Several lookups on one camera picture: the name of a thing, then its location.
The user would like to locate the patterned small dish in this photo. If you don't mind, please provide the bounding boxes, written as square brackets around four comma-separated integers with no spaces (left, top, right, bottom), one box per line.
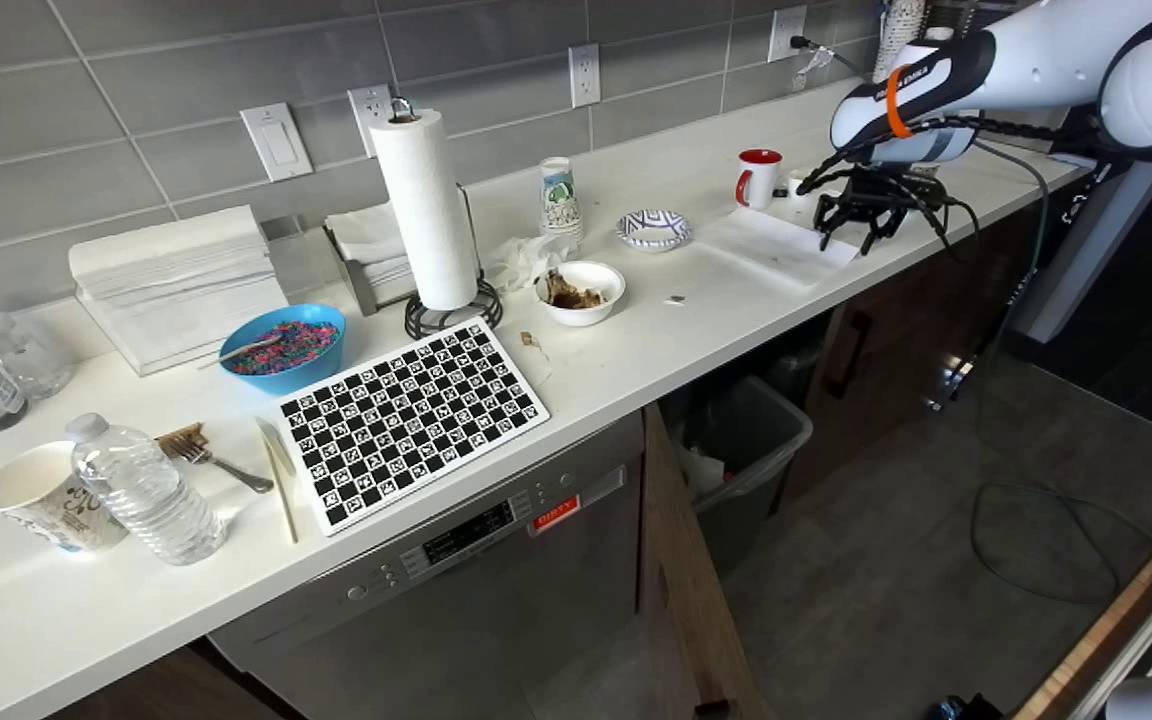
[615,207,691,252]

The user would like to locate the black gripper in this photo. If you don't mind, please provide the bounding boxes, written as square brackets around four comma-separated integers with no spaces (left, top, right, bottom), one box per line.
[811,167,947,257]

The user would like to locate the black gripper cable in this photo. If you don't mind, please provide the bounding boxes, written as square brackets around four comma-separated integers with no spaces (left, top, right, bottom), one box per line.
[929,131,1141,603]

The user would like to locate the black white checkerboard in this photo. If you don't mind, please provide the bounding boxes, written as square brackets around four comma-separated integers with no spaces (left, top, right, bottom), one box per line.
[278,320,548,534]

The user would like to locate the stainless dishwasher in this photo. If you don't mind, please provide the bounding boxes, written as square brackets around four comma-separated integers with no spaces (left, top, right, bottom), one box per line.
[210,415,643,720]

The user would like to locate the red and white mug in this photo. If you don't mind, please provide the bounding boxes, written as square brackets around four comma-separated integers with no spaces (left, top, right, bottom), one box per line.
[737,148,779,207]

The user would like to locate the white paper cup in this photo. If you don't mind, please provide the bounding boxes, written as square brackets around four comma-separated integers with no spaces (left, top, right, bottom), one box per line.
[0,439,122,555]

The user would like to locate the white bowl with food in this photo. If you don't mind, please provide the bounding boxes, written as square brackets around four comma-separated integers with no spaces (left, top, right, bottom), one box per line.
[533,258,627,329]

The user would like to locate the white wall outlet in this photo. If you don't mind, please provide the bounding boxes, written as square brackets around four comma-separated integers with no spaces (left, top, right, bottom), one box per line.
[767,9,809,59]

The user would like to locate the rubbish bin with liner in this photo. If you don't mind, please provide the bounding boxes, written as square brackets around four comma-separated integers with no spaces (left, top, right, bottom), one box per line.
[665,375,811,573]

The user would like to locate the small green white bottle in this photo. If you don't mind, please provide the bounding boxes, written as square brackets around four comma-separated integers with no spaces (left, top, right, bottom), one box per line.
[541,154,577,229]

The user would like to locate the clear plastic water bottle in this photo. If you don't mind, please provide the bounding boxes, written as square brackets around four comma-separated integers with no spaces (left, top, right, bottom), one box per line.
[69,411,222,566]

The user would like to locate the napkin holder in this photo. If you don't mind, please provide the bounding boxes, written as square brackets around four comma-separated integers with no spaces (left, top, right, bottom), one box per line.
[325,203,416,312]

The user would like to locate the blue bowl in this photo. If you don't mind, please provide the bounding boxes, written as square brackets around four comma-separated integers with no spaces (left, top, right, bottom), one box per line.
[218,302,347,397]

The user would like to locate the white paper towel sheet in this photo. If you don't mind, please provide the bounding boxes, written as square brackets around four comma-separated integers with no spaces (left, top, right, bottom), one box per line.
[698,207,856,293]

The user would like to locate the paper towel roll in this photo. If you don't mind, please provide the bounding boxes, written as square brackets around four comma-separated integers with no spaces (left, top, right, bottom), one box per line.
[372,108,478,312]

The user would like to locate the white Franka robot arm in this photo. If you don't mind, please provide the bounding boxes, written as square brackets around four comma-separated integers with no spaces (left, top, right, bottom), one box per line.
[801,0,1152,345]

